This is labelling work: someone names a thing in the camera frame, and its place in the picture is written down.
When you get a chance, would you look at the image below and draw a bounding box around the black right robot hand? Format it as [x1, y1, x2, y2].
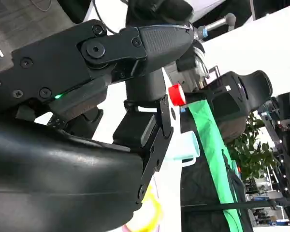
[0, 19, 195, 232]

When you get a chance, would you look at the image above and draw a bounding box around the orange white toy bread roll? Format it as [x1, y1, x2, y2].
[129, 185, 164, 232]

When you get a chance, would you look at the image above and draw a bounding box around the lilac plate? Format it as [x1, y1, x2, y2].
[124, 177, 165, 232]

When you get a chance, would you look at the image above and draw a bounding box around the pale green mug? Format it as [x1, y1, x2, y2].
[168, 131, 201, 168]

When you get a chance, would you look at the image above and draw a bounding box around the black table drape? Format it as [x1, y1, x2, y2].
[180, 91, 253, 232]

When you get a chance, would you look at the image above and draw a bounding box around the red cylinder button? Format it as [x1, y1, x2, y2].
[168, 83, 187, 107]

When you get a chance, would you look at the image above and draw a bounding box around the green cloth strip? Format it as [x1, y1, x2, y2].
[188, 100, 244, 232]

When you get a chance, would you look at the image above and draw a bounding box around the black silver machine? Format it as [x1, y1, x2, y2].
[175, 40, 210, 93]

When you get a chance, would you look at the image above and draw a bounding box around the black office chair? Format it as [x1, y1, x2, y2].
[208, 70, 274, 144]

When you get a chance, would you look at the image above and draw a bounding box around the green potted plant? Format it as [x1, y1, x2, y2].
[227, 113, 279, 182]

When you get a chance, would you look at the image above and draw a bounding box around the black padded object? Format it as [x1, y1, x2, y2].
[125, 0, 194, 28]

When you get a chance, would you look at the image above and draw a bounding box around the black metal rack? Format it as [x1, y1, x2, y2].
[263, 91, 290, 227]

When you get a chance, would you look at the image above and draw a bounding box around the white panel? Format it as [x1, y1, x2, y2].
[202, 5, 290, 98]

